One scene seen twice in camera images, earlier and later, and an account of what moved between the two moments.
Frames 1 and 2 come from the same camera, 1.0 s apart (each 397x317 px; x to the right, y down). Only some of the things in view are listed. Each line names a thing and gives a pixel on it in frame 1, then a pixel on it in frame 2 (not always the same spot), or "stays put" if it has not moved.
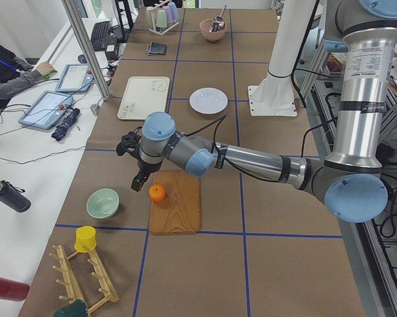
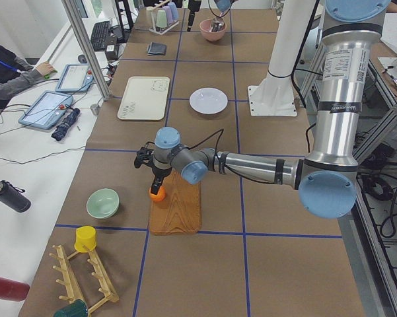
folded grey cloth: [156, 49] stays put
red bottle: [6, 289] stays put
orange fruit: [157, 193] stays put
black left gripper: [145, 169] -> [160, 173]
